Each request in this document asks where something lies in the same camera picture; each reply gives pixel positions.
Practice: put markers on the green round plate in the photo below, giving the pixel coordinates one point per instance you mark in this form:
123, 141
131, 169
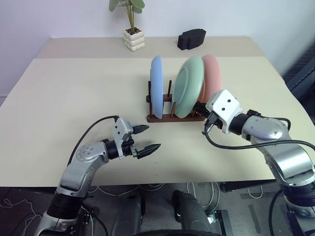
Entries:
188, 91

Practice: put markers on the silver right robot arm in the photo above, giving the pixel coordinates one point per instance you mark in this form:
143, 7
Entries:
290, 159

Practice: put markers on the white bubbly plant pot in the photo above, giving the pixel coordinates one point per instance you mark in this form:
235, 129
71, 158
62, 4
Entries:
134, 41

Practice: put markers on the dark rounded shape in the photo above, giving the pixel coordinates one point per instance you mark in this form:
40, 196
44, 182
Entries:
130, 214
189, 211

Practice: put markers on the blue round plate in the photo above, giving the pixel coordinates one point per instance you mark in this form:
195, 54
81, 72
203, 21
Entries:
156, 86

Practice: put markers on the black foam block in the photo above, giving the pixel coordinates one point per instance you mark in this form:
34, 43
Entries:
190, 39

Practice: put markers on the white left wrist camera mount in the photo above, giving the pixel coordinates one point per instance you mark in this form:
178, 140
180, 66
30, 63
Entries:
120, 129

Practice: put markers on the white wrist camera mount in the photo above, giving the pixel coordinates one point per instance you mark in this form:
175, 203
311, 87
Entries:
120, 129
225, 103

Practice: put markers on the green leafy plant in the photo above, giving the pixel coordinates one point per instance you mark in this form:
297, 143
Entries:
137, 3

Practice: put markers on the pink round plate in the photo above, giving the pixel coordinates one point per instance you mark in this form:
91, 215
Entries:
212, 73

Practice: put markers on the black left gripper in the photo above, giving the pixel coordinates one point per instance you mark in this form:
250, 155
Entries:
128, 147

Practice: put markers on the dark wooden dish rack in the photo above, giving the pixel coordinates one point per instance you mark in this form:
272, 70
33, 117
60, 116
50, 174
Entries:
172, 119

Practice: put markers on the black table frame bar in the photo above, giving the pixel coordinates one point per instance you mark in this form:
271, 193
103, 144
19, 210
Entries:
246, 186

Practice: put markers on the black office chair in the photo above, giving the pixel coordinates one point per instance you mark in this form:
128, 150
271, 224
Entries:
305, 71

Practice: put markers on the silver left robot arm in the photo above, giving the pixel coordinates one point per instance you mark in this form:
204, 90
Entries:
83, 157

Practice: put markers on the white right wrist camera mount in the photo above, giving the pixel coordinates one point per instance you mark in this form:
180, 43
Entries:
225, 103

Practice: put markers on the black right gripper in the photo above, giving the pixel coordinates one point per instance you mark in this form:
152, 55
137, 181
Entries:
213, 121

